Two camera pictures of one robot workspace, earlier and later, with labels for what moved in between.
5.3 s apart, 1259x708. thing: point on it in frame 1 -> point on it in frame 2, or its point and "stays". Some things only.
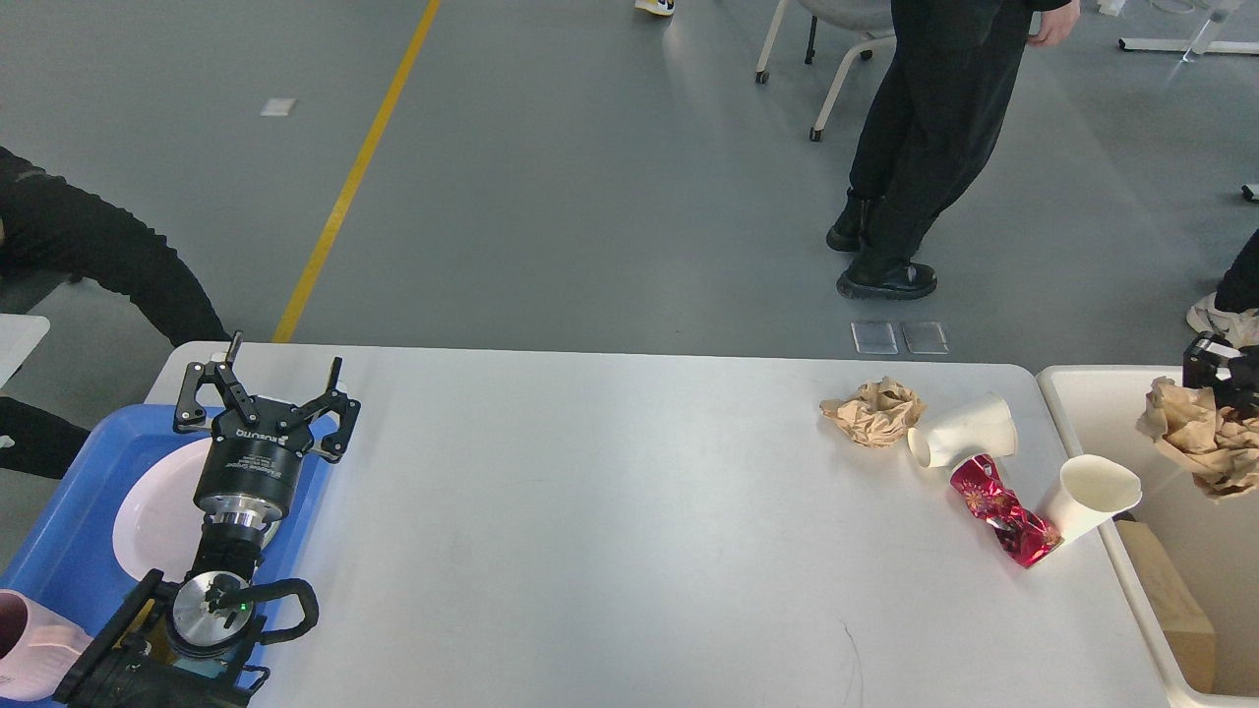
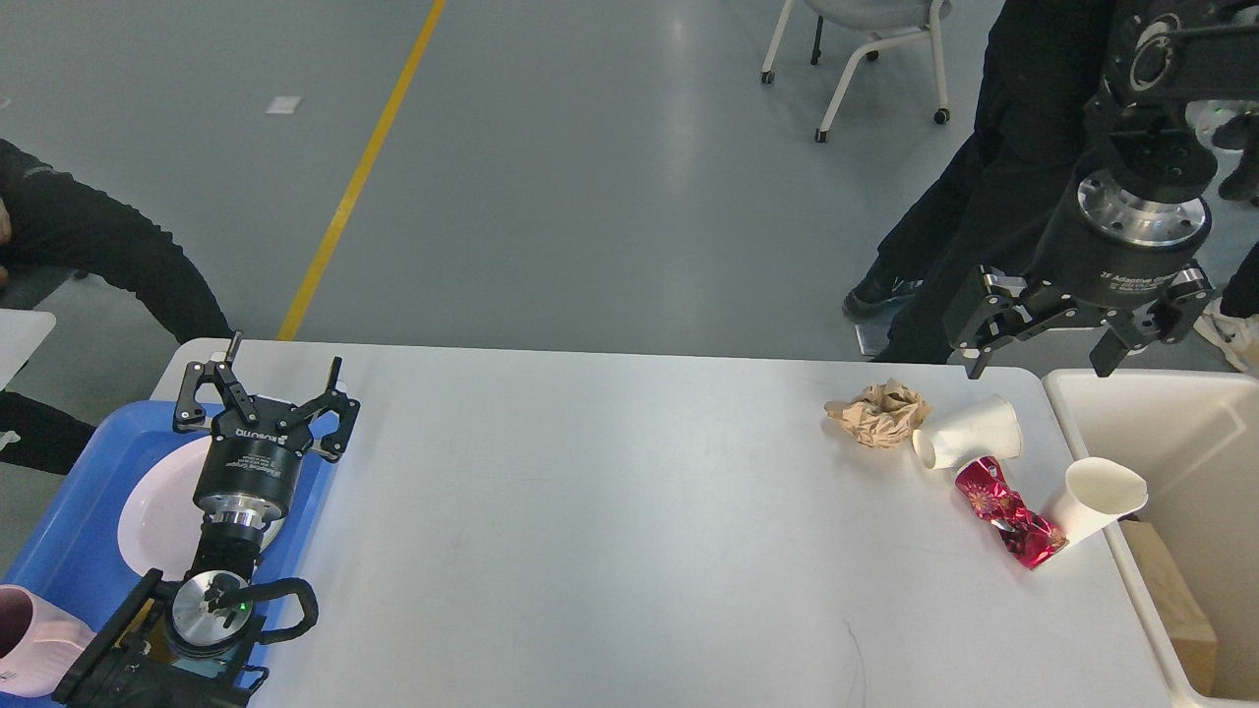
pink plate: x=156 y=523 stays
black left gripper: x=248 y=473 stays
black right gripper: x=1202 y=360 -> x=1107 y=250
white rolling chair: x=872 y=19 stays
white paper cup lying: x=987 y=428 stays
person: x=935 y=117 -> x=1004 y=198
